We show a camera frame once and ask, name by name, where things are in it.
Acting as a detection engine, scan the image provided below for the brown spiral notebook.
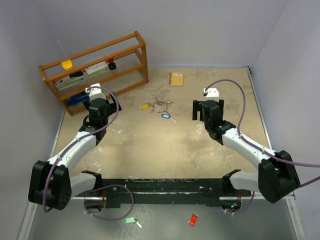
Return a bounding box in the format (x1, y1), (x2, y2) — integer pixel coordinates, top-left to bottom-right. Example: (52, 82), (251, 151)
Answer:
(169, 72), (184, 87)

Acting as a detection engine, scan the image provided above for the white cardboard box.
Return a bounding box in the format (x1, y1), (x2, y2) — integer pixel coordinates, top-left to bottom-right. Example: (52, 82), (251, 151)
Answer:
(85, 61), (109, 78)

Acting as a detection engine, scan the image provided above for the green tagged key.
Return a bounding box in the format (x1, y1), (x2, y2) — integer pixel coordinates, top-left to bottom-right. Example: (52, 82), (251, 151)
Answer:
(124, 217), (142, 228)

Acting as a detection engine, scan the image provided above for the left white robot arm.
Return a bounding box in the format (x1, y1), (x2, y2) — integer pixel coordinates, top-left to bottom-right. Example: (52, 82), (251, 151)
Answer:
(28, 98), (122, 213)

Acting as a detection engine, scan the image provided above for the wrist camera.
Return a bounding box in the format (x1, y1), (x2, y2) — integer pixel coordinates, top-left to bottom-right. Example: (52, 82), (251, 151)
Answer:
(203, 87), (220, 98)
(85, 83), (107, 101)

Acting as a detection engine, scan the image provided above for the yellow tagged key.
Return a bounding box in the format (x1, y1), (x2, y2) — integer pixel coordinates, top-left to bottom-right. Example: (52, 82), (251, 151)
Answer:
(141, 103), (150, 111)

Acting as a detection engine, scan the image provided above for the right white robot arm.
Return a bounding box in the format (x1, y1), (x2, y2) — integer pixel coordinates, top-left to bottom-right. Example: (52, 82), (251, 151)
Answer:
(192, 100), (301, 203)

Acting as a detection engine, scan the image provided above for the red black bottle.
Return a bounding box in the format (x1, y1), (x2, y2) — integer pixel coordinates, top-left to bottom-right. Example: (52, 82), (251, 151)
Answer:
(107, 58), (117, 71)

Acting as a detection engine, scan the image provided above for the blue stapler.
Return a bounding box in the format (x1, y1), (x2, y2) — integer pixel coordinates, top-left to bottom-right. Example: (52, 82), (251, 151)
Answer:
(66, 91), (90, 106)

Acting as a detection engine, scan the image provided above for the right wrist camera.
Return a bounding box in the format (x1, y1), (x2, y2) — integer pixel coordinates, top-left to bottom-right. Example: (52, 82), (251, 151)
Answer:
(203, 87), (220, 98)

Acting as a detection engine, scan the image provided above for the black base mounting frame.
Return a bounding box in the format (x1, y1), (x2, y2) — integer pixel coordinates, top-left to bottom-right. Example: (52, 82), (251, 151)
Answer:
(73, 171), (252, 209)

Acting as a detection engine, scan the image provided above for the red tagged key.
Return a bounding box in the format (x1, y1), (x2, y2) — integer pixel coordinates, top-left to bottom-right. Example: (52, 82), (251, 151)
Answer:
(187, 213), (199, 227)

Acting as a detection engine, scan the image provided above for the black white stapler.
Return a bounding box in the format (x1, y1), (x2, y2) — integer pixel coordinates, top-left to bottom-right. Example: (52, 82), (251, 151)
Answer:
(55, 71), (88, 91)

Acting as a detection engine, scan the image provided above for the yellow lidded container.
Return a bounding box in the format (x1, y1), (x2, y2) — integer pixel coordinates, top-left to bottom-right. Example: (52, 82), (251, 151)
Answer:
(61, 59), (74, 72)

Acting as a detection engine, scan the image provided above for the silver metal keyring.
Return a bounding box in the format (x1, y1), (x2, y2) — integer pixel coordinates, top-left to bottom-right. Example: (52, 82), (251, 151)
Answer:
(152, 100), (168, 113)

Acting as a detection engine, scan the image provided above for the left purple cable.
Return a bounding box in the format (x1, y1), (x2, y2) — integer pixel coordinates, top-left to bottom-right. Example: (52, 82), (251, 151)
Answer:
(42, 86), (120, 213)

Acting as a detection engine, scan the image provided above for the blue tagged key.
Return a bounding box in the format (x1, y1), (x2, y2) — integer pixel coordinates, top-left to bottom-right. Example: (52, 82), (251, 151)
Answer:
(161, 113), (176, 123)

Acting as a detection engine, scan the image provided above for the orange wooden shelf rack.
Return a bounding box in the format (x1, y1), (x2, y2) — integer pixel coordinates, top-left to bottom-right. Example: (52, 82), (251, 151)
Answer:
(38, 31), (149, 116)

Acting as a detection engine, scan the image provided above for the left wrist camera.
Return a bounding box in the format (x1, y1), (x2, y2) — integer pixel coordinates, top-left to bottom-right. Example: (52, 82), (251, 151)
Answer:
(85, 83), (107, 101)

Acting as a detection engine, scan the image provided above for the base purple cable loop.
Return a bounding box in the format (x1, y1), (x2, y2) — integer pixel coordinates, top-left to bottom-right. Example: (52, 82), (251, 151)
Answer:
(83, 184), (135, 222)

